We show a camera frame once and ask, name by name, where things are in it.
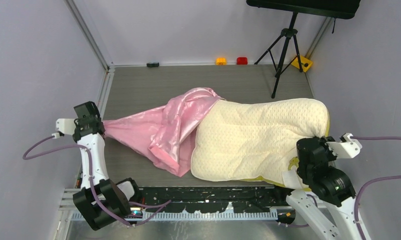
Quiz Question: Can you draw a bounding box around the white pillow with yellow trim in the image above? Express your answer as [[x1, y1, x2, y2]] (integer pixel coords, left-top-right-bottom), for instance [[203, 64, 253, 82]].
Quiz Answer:
[[190, 98, 330, 189]]

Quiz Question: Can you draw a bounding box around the pink floral pillowcase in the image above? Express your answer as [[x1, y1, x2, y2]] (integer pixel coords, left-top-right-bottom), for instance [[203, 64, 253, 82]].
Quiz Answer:
[[103, 87, 222, 177]]

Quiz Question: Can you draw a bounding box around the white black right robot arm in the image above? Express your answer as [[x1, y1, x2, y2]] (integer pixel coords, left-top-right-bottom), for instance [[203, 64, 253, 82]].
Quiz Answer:
[[274, 133, 371, 240]]

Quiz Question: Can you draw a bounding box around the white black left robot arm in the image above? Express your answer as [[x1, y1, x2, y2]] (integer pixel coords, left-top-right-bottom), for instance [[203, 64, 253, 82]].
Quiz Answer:
[[72, 101, 142, 231]]

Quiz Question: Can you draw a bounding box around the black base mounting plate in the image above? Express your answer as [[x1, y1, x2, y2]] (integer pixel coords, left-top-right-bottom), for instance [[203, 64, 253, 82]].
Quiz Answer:
[[130, 185, 293, 214]]

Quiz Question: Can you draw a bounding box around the red block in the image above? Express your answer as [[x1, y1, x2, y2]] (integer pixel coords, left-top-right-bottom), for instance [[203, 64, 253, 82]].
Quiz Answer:
[[236, 56, 249, 65]]

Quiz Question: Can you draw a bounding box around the black tripod stand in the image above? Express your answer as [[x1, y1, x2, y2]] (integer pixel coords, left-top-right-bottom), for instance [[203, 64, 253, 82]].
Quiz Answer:
[[254, 12, 301, 99]]

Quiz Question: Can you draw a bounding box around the orange block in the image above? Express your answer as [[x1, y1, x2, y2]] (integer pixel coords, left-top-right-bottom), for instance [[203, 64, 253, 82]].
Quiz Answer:
[[215, 57, 227, 66]]

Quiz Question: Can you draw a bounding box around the black panel on tripod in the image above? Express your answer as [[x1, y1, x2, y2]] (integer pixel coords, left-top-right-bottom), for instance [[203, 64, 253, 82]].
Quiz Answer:
[[246, 0, 361, 20]]

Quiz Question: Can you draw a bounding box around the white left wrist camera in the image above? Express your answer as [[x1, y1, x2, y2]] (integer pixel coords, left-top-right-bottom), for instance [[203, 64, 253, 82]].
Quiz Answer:
[[51, 118, 76, 139]]

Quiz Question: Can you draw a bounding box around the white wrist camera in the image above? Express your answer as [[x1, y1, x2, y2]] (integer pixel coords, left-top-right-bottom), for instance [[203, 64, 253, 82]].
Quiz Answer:
[[326, 133, 363, 159], [51, 118, 76, 139]]

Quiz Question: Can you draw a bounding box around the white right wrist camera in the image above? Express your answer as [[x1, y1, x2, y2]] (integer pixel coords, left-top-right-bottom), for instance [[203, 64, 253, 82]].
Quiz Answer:
[[326, 133, 363, 159]]

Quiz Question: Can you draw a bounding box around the aluminium frame rail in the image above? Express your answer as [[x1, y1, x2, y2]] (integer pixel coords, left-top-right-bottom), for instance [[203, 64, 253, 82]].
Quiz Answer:
[[58, 188, 360, 222]]

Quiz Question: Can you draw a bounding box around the small black wall device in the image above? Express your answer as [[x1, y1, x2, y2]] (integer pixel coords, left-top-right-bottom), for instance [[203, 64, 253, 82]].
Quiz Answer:
[[146, 62, 160, 68]]

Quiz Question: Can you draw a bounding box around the yellow corner bracket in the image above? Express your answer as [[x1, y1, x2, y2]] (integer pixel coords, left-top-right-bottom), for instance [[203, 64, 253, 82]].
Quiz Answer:
[[290, 56, 314, 73]]

